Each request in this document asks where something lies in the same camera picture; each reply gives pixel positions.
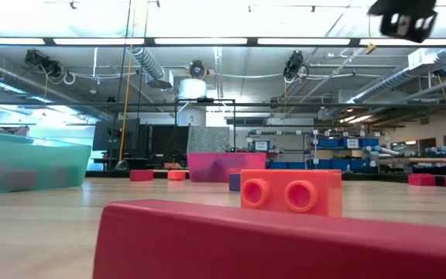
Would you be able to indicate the small orange block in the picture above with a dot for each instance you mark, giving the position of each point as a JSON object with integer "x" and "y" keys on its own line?
{"x": 323, "y": 193}
{"x": 176, "y": 175}

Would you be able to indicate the grey partition panel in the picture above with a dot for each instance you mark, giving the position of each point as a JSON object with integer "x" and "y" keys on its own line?
{"x": 207, "y": 139}

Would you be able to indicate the red plastic bin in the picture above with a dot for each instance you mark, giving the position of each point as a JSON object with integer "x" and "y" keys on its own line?
{"x": 215, "y": 166}

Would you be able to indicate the silver duct pipe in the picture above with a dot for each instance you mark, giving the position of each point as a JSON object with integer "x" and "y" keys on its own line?
{"x": 393, "y": 79}

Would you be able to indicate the white sign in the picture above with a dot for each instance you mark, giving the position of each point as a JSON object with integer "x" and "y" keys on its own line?
{"x": 261, "y": 145}

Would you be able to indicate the small orange background object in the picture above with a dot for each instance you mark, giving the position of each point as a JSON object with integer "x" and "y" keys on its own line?
{"x": 172, "y": 166}

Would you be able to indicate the black hanging camera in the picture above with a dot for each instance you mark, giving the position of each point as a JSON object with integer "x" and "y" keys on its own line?
{"x": 197, "y": 69}
{"x": 41, "y": 61}
{"x": 293, "y": 64}

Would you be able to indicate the black monitor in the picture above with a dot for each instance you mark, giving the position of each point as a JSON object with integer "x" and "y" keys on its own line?
{"x": 107, "y": 135}

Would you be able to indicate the black aluminium table frame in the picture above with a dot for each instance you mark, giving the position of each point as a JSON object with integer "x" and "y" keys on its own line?
{"x": 362, "y": 176}

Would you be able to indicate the yellow hanging tag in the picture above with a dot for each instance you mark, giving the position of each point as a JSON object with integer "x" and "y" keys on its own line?
{"x": 371, "y": 49}

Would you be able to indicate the black horizontal rail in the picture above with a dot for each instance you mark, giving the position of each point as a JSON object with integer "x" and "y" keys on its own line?
{"x": 246, "y": 104}

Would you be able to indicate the blue storage bin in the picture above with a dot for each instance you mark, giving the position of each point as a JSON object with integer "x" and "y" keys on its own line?
{"x": 362, "y": 164}
{"x": 331, "y": 164}
{"x": 370, "y": 142}
{"x": 279, "y": 165}
{"x": 328, "y": 143}

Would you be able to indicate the white cylindrical lamp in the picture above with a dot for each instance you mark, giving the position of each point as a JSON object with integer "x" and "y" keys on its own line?
{"x": 192, "y": 88}

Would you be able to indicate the long purple block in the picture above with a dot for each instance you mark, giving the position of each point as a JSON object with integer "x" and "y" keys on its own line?
{"x": 234, "y": 182}

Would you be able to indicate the silver flexible duct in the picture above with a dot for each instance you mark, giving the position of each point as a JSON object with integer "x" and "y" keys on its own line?
{"x": 147, "y": 62}

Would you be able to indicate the green translucent plastic bin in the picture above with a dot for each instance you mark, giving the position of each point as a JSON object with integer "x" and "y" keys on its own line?
{"x": 33, "y": 166}

